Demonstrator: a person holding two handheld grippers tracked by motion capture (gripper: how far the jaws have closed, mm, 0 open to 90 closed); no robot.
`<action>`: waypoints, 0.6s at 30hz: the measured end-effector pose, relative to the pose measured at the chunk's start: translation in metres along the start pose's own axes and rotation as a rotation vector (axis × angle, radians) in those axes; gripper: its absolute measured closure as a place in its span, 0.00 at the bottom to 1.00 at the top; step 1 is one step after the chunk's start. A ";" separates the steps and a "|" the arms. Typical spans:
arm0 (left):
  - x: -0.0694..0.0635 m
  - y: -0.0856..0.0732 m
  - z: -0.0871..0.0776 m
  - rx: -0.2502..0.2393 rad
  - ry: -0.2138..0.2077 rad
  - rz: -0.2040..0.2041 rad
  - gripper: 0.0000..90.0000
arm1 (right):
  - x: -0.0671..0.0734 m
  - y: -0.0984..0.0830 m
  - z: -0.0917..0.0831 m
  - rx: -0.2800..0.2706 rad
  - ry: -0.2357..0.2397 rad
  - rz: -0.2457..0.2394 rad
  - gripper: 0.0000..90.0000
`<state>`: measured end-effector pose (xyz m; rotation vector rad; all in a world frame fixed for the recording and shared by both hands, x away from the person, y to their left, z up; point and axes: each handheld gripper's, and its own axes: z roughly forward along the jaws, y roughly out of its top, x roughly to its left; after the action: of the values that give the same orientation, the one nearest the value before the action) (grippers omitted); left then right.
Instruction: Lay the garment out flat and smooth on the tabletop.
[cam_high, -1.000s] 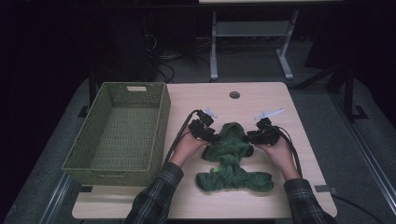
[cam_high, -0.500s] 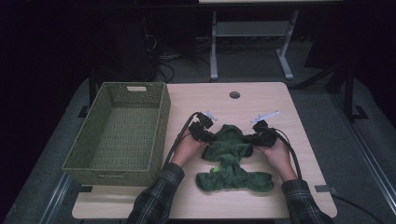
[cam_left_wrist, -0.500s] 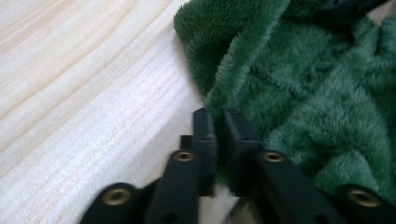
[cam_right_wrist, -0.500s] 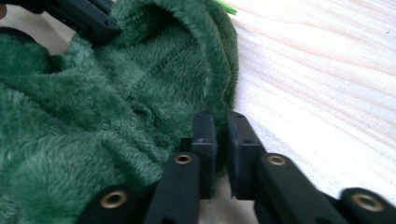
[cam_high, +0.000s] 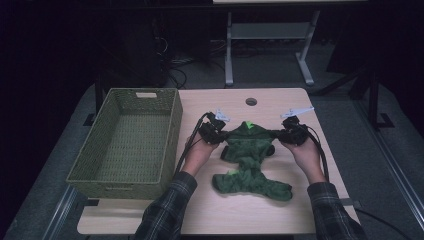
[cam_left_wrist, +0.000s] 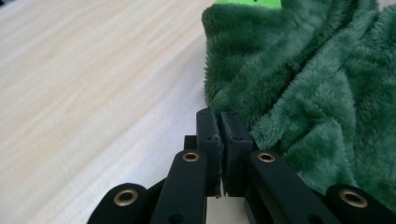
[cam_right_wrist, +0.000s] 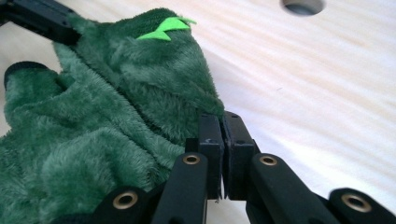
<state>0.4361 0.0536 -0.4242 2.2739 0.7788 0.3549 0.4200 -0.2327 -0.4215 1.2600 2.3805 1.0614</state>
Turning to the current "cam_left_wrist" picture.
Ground green fluffy plush garment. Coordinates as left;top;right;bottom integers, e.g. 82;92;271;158
201;0;396;217

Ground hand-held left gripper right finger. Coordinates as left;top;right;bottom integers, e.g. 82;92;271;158
219;110;260;198

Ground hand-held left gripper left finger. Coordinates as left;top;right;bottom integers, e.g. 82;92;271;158
183;106;225;199

